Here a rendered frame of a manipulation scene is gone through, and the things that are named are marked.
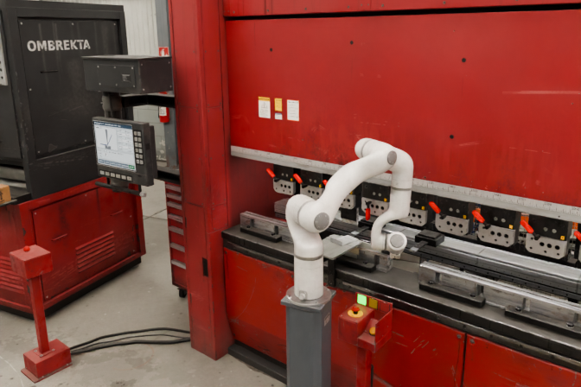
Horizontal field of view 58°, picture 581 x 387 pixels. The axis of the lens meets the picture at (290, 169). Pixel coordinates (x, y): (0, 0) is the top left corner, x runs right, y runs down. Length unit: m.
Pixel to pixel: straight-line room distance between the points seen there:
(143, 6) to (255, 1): 5.97
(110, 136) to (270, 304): 1.36
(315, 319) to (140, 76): 1.59
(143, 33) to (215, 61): 5.83
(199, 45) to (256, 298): 1.53
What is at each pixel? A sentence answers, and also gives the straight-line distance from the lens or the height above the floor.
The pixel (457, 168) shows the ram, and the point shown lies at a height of 1.48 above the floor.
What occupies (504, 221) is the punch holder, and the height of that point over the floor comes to 1.28.
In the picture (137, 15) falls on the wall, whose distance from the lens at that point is 8.99.
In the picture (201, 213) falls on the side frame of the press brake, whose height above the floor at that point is 1.01.
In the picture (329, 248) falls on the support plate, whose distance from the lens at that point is 2.73.
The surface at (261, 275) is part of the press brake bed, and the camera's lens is 3.20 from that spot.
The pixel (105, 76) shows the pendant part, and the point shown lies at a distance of 3.21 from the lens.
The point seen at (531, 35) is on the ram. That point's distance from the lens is 2.29.
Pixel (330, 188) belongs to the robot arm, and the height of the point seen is 1.47.
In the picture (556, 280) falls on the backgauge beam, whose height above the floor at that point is 0.96.
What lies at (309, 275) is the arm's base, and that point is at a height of 1.12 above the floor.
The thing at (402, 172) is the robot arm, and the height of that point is 1.49.
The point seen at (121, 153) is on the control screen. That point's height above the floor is 1.41.
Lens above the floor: 2.07
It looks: 15 degrees down
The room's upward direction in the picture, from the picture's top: 1 degrees counter-clockwise
